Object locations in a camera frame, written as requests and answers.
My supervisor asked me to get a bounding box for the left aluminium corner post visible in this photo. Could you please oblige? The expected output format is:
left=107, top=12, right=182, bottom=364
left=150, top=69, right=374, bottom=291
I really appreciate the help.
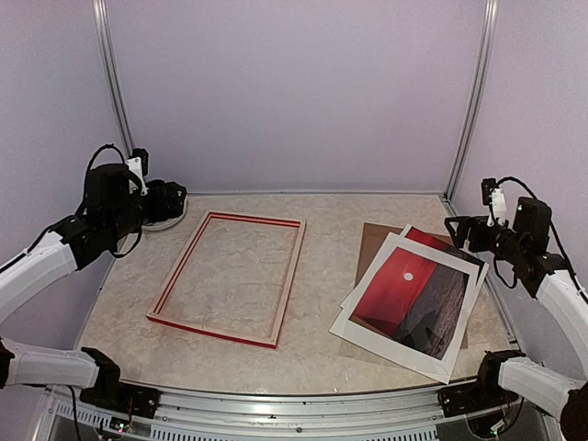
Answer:
left=92, top=0, right=135, bottom=157

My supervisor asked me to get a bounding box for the right aluminium corner post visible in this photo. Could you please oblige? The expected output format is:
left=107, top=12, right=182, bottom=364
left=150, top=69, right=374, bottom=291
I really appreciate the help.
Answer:
left=444, top=0, right=500, bottom=204

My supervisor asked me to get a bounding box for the white round plate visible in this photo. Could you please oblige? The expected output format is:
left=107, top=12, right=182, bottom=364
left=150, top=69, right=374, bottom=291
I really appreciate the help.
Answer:
left=143, top=192, right=187, bottom=232

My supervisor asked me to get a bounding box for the white photo mat border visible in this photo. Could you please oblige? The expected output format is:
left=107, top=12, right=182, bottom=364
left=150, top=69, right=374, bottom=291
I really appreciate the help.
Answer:
left=329, top=232, right=489, bottom=385

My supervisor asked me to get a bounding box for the brown cardboard backing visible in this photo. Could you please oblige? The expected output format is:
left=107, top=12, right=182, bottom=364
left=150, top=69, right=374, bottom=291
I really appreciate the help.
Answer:
left=354, top=222, right=469, bottom=350

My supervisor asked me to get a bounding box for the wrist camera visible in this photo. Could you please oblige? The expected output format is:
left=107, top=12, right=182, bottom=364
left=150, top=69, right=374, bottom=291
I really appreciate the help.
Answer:
left=126, top=148, right=149, bottom=196
left=481, top=178, right=507, bottom=227

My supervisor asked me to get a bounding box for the aluminium front rail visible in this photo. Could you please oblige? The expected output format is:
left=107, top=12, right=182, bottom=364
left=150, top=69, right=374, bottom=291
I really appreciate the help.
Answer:
left=29, top=386, right=491, bottom=440

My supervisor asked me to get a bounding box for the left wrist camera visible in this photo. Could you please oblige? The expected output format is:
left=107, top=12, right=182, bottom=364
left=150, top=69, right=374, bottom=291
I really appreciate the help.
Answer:
left=126, top=148, right=149, bottom=196

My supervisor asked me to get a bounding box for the aluminium corner post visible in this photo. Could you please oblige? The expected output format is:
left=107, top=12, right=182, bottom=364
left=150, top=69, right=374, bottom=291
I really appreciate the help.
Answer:
left=92, top=0, right=135, bottom=157
left=444, top=0, right=500, bottom=204

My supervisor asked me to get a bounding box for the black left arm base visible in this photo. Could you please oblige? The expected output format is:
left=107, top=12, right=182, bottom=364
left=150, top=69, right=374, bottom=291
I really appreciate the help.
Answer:
left=80, top=382, right=161, bottom=419

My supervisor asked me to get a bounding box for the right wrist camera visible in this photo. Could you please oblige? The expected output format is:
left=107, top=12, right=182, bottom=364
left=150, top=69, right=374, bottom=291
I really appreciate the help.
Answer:
left=481, top=178, right=507, bottom=227

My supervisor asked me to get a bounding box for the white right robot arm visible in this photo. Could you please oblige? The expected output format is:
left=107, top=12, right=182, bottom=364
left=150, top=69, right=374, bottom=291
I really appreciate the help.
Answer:
left=438, top=178, right=587, bottom=440

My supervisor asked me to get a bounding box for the red wooden picture frame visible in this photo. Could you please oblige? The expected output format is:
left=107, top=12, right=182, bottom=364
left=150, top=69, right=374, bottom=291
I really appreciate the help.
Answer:
left=146, top=210, right=308, bottom=350

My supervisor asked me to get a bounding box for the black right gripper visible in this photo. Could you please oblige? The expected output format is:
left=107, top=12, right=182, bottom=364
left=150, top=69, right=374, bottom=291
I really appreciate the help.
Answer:
left=445, top=216, right=527, bottom=264

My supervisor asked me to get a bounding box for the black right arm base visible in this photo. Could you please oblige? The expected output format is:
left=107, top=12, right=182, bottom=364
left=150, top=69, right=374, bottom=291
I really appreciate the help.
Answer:
left=437, top=382, right=505, bottom=418

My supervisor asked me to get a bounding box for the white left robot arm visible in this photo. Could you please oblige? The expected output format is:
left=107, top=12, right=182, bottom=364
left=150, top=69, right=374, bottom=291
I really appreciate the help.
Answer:
left=1, top=149, right=187, bottom=409

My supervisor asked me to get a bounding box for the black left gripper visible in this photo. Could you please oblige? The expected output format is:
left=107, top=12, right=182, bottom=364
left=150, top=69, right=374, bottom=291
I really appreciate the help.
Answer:
left=107, top=181, right=187, bottom=243

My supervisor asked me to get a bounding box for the red and black photo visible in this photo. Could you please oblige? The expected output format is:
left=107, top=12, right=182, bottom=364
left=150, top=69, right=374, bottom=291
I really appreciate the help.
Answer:
left=340, top=223, right=488, bottom=362

